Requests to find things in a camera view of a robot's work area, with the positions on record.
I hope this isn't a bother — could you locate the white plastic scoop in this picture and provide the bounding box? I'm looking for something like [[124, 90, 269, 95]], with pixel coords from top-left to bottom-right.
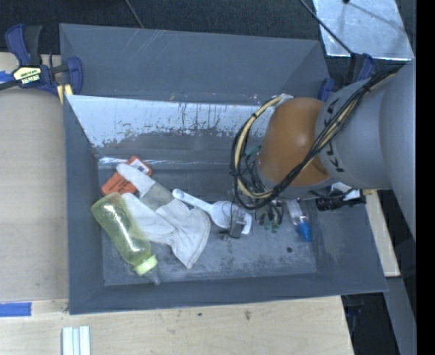
[[171, 188, 252, 236]]

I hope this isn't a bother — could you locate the pale wood board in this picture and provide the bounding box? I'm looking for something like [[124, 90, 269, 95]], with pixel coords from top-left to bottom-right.
[[0, 86, 70, 303]]

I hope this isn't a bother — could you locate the clear bottle with blue cap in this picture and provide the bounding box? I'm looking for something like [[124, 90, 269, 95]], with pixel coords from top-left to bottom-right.
[[286, 197, 313, 243]]

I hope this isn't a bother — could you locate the pale grey metal gripper finger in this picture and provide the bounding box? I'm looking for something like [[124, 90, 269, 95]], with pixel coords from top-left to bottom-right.
[[229, 209, 249, 240]]

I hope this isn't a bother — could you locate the yellow clear baby bottle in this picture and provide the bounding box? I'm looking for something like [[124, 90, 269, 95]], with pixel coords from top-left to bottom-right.
[[90, 192, 162, 287]]

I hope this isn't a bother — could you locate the orange packet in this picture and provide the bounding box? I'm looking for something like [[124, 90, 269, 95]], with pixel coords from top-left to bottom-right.
[[100, 155, 153, 197]]

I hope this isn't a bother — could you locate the black cylinder on white bracket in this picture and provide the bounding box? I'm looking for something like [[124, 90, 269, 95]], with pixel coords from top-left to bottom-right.
[[314, 187, 367, 212]]

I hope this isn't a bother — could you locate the white work glove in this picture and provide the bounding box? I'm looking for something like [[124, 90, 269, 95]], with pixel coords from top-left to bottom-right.
[[115, 162, 212, 270]]

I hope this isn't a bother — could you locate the grey metal bin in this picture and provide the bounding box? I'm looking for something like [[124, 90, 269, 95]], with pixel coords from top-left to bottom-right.
[[58, 23, 389, 316]]

